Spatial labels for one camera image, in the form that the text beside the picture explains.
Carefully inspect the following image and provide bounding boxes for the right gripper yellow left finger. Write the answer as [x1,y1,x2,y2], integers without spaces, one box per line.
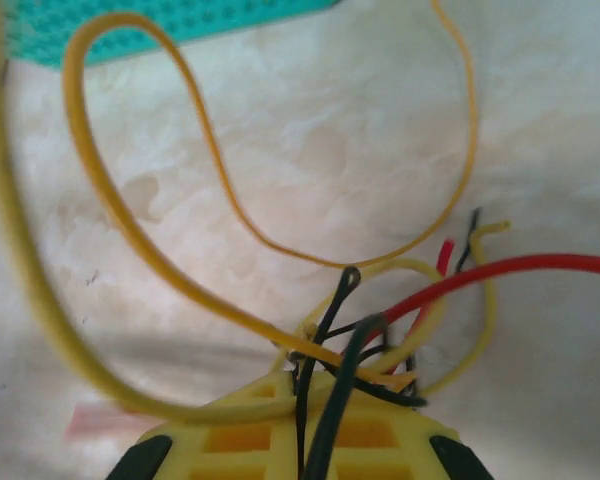
[104,370,302,480]

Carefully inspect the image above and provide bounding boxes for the red cable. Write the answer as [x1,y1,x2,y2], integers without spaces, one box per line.
[364,253,600,346]
[387,238,456,376]

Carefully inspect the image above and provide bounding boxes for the black cable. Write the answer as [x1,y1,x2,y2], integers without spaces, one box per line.
[292,265,429,476]
[304,312,389,480]
[454,207,483,274]

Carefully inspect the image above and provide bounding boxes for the teal plastic basket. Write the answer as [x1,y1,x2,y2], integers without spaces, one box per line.
[2,0,349,70]

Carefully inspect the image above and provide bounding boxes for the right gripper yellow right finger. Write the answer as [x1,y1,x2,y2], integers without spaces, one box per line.
[299,370,497,480]

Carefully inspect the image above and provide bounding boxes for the yellow cable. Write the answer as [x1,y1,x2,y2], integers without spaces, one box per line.
[62,0,480,394]
[0,0,301,426]

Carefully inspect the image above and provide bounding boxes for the pile of wires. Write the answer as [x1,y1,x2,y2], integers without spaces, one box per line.
[294,219,514,399]

